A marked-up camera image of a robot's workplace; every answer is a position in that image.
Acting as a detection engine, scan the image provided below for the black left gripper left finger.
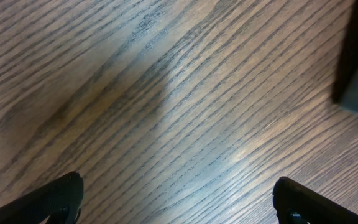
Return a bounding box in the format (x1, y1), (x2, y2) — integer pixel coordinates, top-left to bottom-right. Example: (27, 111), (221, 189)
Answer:
(0, 172), (84, 224)

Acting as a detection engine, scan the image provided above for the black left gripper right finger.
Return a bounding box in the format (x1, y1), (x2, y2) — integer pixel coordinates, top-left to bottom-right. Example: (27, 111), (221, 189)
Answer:
(273, 177), (358, 224)

